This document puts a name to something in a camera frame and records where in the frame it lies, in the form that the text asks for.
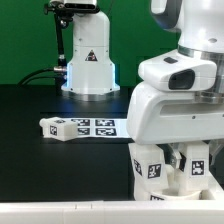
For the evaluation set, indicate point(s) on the white marker sheet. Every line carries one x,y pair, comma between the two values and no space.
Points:
100,127

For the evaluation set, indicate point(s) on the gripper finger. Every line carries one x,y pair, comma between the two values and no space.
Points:
215,146
176,159

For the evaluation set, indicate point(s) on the white L-shaped obstacle fence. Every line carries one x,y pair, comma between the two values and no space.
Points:
64,191

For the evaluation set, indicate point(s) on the white round stool seat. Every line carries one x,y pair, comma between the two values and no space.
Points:
173,193

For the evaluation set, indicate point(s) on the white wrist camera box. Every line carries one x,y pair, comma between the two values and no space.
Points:
177,73

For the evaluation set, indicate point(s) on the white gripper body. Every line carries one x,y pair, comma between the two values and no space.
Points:
156,117

